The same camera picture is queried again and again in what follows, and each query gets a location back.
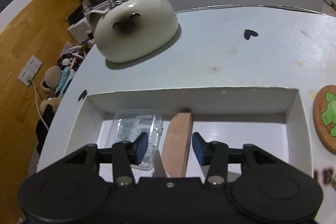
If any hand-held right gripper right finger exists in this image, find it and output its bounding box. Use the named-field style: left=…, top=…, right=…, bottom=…
left=192, top=132, right=280, bottom=188

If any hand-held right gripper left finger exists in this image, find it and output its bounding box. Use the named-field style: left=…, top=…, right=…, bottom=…
left=64, top=132, right=149, bottom=188

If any brown oval wooden board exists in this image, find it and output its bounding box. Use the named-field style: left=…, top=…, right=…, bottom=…
left=161, top=108, right=194, bottom=178

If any white cardboard box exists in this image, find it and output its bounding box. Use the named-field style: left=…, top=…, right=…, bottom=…
left=64, top=86, right=315, bottom=180

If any round cork frog coaster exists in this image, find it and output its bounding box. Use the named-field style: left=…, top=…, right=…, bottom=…
left=313, top=85, right=336, bottom=155

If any clear plastic case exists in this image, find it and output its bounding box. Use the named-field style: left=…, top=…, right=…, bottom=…
left=104, top=109, right=164, bottom=170

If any black and cream plush toy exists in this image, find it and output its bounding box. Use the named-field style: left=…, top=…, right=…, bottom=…
left=35, top=96, right=61, bottom=154

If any pile of small dolls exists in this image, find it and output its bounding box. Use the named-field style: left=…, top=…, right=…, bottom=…
left=56, top=37, right=96, bottom=98

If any beige plush toy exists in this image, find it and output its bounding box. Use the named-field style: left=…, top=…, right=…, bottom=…
left=39, top=65, right=62, bottom=91

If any white ceramic cat figure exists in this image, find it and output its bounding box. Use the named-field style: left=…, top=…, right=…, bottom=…
left=89, top=0, right=179, bottom=64

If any white storage box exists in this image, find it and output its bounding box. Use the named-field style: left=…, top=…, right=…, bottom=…
left=67, top=21, right=93, bottom=42

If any white power cable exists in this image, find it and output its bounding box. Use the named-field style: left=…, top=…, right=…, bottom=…
left=31, top=78, right=50, bottom=132

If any white wall socket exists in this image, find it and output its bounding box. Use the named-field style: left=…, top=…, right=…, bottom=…
left=18, top=55, right=43, bottom=87

